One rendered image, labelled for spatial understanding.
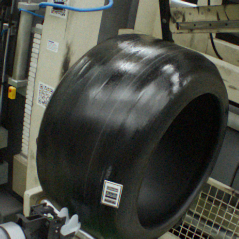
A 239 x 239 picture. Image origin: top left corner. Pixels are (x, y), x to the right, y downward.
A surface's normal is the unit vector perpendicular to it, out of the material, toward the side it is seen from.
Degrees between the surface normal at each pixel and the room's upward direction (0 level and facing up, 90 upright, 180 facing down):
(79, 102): 59
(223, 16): 90
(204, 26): 90
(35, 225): 89
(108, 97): 52
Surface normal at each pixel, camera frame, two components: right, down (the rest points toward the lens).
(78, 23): 0.76, 0.36
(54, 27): -0.63, 0.19
